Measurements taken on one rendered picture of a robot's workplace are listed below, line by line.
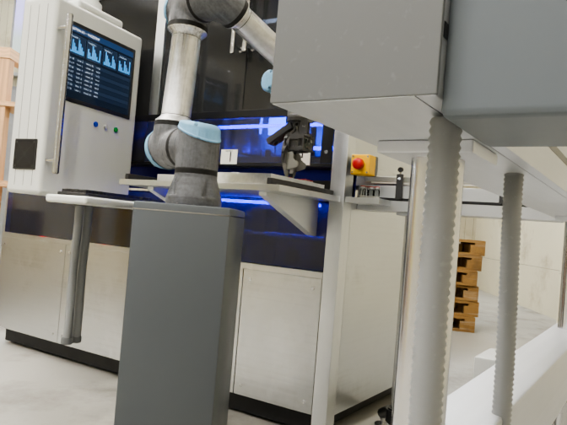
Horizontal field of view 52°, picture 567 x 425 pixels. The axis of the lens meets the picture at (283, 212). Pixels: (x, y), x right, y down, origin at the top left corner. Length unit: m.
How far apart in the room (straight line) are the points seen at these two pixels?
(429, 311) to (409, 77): 0.16
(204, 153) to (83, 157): 1.00
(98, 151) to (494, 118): 2.25
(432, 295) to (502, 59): 0.16
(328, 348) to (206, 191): 0.84
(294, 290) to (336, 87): 1.79
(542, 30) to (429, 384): 0.24
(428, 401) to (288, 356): 1.79
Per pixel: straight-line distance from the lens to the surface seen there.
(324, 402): 2.17
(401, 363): 0.57
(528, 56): 0.38
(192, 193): 1.52
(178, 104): 1.70
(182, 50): 1.74
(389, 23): 0.40
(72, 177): 2.44
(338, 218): 2.08
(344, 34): 0.41
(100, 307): 2.88
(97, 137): 2.53
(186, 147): 1.56
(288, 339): 2.20
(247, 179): 1.84
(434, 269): 0.42
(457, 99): 0.38
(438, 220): 0.42
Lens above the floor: 0.75
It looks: 1 degrees up
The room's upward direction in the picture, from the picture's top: 5 degrees clockwise
